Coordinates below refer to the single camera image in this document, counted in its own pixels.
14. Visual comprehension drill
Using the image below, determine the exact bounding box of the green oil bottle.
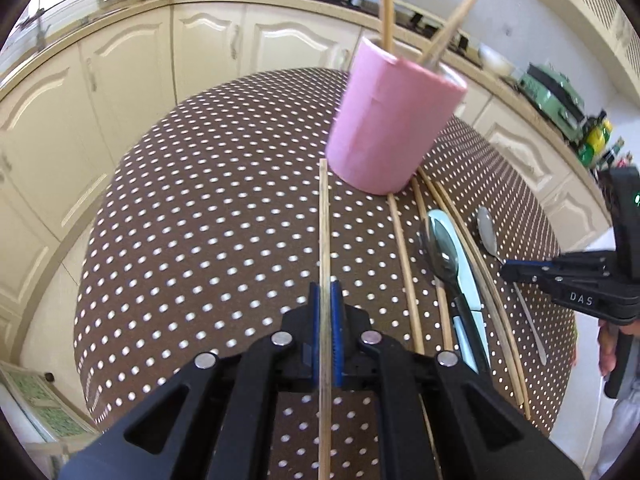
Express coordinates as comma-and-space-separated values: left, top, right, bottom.
578, 119, 613, 168

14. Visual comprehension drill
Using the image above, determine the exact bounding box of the light blue utensil case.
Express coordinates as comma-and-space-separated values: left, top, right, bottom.
427, 209, 490, 365

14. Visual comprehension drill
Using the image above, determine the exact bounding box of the brown polka dot tablecloth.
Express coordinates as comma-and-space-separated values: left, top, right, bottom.
71, 66, 580, 480

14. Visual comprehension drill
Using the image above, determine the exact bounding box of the white bowl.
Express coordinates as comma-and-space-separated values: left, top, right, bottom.
477, 44, 515, 78

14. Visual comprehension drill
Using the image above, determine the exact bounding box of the wooden chopstick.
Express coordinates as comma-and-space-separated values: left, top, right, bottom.
318, 158, 333, 480
418, 0, 477, 70
418, 166, 532, 420
380, 0, 395, 54
411, 177, 454, 351
387, 193, 425, 356

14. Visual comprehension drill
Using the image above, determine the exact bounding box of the pink utensil holder cup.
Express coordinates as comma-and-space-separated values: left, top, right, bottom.
326, 38, 468, 195

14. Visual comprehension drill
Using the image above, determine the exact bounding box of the silver metal spoon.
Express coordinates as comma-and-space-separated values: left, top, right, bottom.
476, 206, 549, 366

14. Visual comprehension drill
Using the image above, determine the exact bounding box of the black gas stove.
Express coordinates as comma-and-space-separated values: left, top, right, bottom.
260, 0, 474, 53

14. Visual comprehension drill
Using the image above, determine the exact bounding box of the black handled spoon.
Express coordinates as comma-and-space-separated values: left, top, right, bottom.
423, 216, 491, 378

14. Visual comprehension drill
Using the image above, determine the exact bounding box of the person's right hand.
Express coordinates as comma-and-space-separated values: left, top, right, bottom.
597, 320, 639, 377

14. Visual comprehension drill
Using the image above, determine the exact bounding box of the wooden chopstick in cup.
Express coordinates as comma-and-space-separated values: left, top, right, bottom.
380, 0, 395, 54
418, 0, 477, 70

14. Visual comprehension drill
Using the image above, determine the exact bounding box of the green electric cooker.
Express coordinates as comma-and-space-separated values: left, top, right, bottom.
518, 64, 586, 144

